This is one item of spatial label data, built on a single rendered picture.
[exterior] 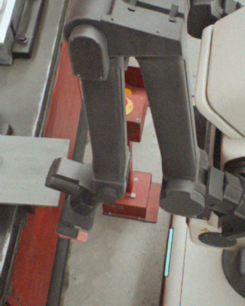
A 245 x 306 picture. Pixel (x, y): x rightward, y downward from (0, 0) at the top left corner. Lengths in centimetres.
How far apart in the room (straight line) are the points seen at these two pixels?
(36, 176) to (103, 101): 53
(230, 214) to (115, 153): 23
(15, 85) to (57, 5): 36
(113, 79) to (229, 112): 30
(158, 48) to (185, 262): 134
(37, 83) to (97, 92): 84
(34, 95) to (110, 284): 95
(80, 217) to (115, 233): 114
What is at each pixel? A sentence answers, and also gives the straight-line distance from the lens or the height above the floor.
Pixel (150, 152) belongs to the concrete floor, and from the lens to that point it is 229.
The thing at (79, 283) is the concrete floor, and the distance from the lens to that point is 205.
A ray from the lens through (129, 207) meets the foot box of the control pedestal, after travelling 204.
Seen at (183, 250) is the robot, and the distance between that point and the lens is 179.
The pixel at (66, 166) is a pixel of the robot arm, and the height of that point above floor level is 122.
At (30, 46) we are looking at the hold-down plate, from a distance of 151.
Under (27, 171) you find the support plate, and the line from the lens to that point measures 113.
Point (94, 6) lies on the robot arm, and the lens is 51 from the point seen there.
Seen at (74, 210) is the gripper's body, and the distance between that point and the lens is 96.
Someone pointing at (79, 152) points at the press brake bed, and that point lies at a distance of 225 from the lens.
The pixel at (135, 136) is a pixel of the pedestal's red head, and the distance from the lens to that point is 151.
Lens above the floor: 196
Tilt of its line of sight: 58 degrees down
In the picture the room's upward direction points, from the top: 3 degrees counter-clockwise
